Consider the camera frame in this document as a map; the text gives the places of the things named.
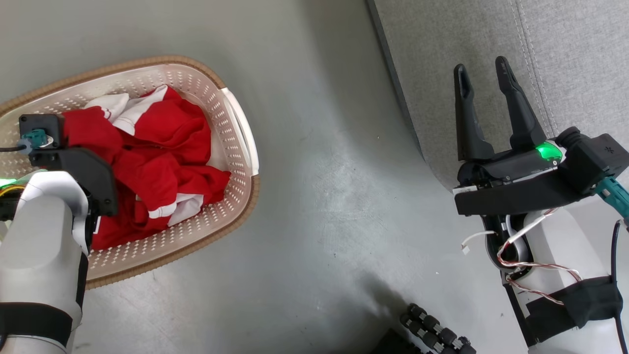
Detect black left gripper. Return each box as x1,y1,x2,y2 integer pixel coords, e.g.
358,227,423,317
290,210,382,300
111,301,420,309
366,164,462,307
0,178,26,221

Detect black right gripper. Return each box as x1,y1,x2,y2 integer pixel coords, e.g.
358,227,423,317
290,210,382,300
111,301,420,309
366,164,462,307
453,56,565,192

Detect red and white jersey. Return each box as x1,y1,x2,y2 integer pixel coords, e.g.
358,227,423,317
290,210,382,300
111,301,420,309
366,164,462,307
61,85,231,250

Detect cream laundry basket brown rim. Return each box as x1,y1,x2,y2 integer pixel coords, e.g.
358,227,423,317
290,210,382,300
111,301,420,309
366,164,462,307
0,55,260,290

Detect grey fabric sofa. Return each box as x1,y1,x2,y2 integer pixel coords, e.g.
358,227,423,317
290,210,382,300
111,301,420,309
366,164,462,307
366,0,629,197

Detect thin white wire with plug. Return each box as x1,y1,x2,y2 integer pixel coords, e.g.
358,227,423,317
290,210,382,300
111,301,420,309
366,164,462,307
461,230,497,255

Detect red-white twisted wires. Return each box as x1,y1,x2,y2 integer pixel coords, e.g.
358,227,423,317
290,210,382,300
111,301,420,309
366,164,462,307
496,209,583,306

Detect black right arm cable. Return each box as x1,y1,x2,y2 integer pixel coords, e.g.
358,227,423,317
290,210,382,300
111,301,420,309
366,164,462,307
611,220,629,354

